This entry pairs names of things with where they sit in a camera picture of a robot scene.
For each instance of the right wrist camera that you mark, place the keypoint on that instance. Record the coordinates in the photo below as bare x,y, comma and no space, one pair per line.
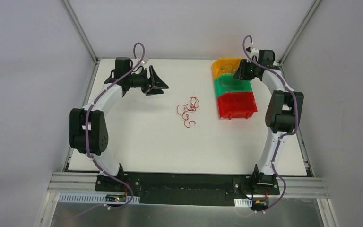
252,51

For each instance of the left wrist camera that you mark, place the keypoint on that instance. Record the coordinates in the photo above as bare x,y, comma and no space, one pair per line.
143,61

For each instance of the left circuit board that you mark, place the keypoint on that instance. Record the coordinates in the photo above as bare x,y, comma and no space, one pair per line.
111,198

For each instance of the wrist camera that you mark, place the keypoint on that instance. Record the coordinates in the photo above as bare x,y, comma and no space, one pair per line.
143,61
252,51

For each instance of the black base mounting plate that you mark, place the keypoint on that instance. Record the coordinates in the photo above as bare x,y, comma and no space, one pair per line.
182,189

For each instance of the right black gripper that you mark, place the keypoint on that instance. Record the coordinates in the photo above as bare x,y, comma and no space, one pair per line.
244,72

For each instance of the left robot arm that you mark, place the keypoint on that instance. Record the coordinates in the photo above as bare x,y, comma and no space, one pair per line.
88,132

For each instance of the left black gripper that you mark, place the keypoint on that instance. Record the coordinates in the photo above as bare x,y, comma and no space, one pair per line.
150,81

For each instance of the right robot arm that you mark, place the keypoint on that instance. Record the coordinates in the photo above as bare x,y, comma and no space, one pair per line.
282,116

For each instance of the red plastic bin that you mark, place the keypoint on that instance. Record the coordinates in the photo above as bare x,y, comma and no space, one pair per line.
236,105

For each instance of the circuit board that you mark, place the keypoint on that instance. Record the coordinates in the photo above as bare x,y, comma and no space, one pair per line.
259,206
111,198

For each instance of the right white cable duct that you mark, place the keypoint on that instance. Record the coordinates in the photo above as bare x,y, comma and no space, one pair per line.
246,203

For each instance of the green plastic bin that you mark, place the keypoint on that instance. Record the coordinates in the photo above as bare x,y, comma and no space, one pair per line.
227,84

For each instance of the right circuit board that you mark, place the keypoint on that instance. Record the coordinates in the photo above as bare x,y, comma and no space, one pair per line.
259,206

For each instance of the aluminium frame rail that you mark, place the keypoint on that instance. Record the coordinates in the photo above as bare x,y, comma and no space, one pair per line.
302,202

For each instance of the yellow plastic bin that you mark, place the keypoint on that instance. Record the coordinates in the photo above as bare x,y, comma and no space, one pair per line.
224,66

